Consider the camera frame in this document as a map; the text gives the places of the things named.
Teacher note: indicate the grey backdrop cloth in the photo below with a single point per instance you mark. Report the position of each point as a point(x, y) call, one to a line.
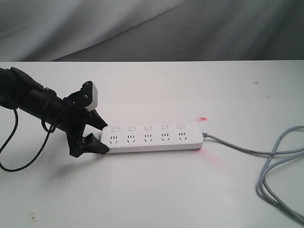
point(151, 30)

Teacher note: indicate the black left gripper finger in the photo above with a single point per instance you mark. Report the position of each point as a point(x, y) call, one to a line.
point(95, 120)
point(91, 144)

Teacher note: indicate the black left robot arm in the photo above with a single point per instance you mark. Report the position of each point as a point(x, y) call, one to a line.
point(23, 92)

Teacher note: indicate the white five-socket power strip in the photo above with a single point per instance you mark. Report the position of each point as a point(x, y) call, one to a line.
point(152, 137)

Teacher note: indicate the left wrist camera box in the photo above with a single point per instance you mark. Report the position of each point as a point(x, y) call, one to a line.
point(89, 96)

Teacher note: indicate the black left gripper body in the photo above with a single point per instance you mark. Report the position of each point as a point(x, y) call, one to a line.
point(72, 121)

